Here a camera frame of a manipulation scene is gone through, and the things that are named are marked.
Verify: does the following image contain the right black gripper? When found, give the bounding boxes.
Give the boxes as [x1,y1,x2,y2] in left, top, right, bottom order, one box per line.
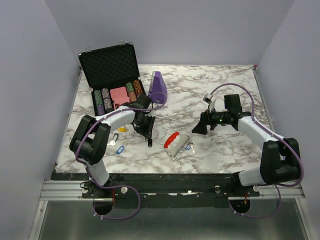
[192,104,231,135]

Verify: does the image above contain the metal key organizer red handle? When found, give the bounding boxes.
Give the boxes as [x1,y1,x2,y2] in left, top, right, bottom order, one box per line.
[163,131,194,160]

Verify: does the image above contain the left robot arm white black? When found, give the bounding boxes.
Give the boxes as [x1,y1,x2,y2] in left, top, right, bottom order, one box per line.
[69,94,156,198]

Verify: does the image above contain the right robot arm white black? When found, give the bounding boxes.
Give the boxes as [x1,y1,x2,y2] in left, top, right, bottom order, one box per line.
[192,94,301,196]

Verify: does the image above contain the blue tagged key on organizer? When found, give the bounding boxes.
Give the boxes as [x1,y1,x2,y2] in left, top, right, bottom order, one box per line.
[185,142,196,153]

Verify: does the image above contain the key with blue tag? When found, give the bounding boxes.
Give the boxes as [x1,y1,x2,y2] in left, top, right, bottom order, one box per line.
[115,143,127,155]

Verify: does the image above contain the key with yellow tag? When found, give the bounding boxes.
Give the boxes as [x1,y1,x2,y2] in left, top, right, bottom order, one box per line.
[117,127,129,133]

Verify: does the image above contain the purple metronome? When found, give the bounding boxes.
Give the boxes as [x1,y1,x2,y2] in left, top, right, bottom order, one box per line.
[148,71,168,104]

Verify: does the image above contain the pink playing card deck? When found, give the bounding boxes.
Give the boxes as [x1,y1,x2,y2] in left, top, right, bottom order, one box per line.
[110,86,130,105]

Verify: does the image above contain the black poker chip case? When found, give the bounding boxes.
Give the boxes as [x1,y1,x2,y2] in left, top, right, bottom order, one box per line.
[78,43,146,116]

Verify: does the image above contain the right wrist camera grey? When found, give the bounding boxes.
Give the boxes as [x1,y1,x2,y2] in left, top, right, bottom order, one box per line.
[203,93,216,113]

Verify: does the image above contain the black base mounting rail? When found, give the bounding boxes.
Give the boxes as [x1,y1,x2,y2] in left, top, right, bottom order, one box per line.
[51,172,260,210]

